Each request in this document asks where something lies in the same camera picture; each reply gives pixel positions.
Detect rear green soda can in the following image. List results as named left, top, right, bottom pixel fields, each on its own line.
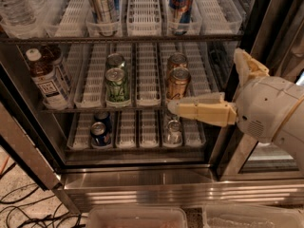
left=105, top=53, right=125, bottom=69

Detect open fridge door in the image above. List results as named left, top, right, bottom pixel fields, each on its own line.
left=0, top=81, right=63, bottom=190

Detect stainless steel fridge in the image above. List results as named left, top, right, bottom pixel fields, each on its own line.
left=0, top=0, right=304, bottom=213

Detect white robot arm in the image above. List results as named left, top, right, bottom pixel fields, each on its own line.
left=167, top=47, right=304, bottom=171

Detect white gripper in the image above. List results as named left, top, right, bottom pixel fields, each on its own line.
left=167, top=47, right=304, bottom=143

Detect orange soda can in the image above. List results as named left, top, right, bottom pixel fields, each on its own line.
left=166, top=66, right=191, bottom=100
left=167, top=52, right=188, bottom=70

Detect front green soda can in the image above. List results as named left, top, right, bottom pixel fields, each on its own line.
left=105, top=67, right=130, bottom=103

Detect black floor cables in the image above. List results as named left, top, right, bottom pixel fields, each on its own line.
left=0, top=161, right=88, bottom=228

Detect rear tea bottle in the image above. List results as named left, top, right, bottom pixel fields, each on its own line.
left=41, top=45, right=71, bottom=92

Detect front silver can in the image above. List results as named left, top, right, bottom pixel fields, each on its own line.
left=165, top=120, right=182, bottom=144

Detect clear water bottle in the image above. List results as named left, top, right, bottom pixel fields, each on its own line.
left=0, top=0, right=36, bottom=26

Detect front orange soda can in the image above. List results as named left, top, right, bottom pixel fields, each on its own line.
left=166, top=66, right=191, bottom=100

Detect rear blue soda can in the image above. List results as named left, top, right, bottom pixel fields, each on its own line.
left=94, top=111, right=112, bottom=128

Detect blue soda can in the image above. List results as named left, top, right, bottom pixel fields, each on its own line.
left=90, top=122, right=111, bottom=146
left=94, top=111, right=112, bottom=128

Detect green soda can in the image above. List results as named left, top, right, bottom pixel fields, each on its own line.
left=105, top=53, right=125, bottom=69
left=105, top=67, right=130, bottom=103

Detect rear orange soda can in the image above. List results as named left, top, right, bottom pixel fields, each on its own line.
left=167, top=52, right=188, bottom=70

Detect blue redbull can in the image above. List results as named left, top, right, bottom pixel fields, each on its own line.
left=168, top=0, right=193, bottom=35

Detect left clear plastic bin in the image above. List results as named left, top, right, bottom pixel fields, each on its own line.
left=85, top=206, right=188, bottom=228

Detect front tea bottle white cap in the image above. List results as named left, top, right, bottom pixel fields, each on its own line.
left=26, top=48, right=68, bottom=109

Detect front blue soda can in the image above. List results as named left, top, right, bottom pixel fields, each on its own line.
left=90, top=122, right=111, bottom=146

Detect clear plastic bin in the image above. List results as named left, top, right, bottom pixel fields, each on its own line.
left=85, top=206, right=188, bottom=228
left=202, top=204, right=304, bottom=228

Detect right clear plastic bin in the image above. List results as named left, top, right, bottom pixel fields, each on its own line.
left=202, top=204, right=304, bottom=228

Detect rear silver can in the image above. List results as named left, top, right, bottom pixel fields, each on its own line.
left=165, top=111, right=179, bottom=122

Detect silver tall can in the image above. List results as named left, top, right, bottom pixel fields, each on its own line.
left=88, top=0, right=119, bottom=36

